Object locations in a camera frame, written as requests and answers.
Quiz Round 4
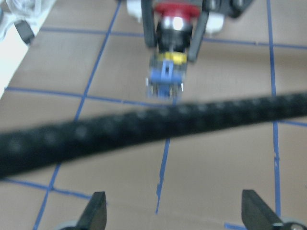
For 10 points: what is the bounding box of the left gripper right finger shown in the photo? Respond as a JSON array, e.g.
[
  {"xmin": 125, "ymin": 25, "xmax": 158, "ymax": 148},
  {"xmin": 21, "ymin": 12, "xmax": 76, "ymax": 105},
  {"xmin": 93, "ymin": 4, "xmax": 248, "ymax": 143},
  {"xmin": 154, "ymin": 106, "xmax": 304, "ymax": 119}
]
[{"xmin": 241, "ymin": 189, "xmax": 283, "ymax": 230}]

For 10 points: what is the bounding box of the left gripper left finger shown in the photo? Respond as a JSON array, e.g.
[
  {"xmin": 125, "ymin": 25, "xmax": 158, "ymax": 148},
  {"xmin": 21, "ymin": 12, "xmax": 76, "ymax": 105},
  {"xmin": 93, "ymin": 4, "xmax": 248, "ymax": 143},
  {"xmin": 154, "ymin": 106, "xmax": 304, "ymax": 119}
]
[{"xmin": 76, "ymin": 191, "xmax": 107, "ymax": 230}]

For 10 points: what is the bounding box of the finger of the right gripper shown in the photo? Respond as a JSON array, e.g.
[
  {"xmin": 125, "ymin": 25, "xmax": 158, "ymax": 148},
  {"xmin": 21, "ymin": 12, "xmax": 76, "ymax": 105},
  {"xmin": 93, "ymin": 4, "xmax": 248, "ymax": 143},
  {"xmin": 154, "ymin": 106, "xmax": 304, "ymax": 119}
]
[
  {"xmin": 188, "ymin": 0, "xmax": 252, "ymax": 62},
  {"xmin": 126, "ymin": 0, "xmax": 157, "ymax": 48}
]

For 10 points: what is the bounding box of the red emergency stop button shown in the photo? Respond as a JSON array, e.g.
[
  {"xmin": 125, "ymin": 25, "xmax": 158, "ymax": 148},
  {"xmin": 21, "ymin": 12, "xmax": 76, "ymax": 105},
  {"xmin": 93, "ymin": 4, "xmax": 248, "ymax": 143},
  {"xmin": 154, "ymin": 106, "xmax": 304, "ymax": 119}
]
[{"xmin": 146, "ymin": 0, "xmax": 200, "ymax": 99}]

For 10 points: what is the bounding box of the crumpled plastic bag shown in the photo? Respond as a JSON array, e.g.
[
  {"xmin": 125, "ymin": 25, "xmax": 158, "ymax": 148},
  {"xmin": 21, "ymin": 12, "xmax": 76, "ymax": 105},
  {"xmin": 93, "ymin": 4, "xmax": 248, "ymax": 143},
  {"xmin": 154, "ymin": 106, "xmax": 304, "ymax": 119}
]
[{"xmin": 5, "ymin": 0, "xmax": 56, "ymax": 25}]

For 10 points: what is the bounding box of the black power adapter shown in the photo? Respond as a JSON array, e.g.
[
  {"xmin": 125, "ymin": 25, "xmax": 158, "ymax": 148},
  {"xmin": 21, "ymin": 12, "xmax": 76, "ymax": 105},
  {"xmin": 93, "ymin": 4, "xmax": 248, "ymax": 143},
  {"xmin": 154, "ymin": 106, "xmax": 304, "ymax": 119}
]
[{"xmin": 14, "ymin": 20, "xmax": 35, "ymax": 45}]

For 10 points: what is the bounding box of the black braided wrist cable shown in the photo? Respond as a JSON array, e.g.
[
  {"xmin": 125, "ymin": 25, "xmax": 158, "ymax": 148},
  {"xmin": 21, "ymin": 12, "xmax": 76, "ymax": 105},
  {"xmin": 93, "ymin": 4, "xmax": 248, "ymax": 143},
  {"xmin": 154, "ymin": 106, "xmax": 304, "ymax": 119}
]
[{"xmin": 0, "ymin": 90, "xmax": 307, "ymax": 179}]

